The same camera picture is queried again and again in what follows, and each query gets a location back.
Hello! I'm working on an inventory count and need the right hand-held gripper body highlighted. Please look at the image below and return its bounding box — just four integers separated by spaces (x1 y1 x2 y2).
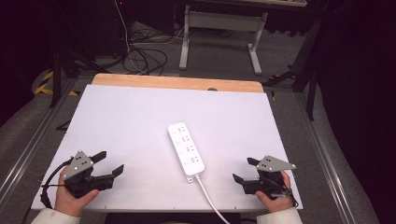
241 155 297 200

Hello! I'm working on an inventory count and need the white table cover board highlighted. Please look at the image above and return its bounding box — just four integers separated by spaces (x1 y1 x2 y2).
31 83 304 213

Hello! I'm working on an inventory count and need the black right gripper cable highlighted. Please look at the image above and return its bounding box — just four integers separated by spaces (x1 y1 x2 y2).
270 186 300 208

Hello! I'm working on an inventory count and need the thin white floor cable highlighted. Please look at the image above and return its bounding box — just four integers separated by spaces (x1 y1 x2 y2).
113 0 185 75

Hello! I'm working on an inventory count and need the grey metal floor rail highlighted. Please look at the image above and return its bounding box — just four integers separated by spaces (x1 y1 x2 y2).
0 77 79 204
293 92 357 224

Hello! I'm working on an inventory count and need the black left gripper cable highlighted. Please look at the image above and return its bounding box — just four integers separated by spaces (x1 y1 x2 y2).
40 158 75 210

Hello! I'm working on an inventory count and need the person's right hand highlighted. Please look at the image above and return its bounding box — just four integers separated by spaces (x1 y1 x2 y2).
255 171 296 215

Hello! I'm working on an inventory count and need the black metal stand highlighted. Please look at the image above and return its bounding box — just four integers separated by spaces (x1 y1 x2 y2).
262 17 322 121
49 49 110 109

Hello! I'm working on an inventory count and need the yellow black floor tape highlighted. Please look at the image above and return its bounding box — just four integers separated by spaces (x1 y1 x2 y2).
34 70 79 97

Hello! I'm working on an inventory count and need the person's left hand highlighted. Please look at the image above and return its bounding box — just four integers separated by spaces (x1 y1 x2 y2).
54 165 101 217

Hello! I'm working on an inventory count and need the white power strip cable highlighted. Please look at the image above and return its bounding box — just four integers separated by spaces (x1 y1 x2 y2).
194 175 232 224

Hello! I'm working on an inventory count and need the white power strip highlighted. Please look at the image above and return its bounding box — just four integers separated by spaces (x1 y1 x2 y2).
167 121 206 184

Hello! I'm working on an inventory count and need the person's dark clothing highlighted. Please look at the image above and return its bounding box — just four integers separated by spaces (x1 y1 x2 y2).
104 212 243 224

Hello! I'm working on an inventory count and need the black cable tangle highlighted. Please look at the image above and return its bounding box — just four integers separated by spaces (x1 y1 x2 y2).
121 29 169 77

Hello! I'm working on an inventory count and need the white metal desk frame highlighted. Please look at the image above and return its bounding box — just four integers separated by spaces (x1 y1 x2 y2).
178 0 308 76

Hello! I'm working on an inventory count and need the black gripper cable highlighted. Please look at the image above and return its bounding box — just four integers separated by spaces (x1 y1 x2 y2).
40 158 75 210
270 186 300 208

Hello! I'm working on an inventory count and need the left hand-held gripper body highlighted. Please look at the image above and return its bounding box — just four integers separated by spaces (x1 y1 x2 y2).
63 150 115 200

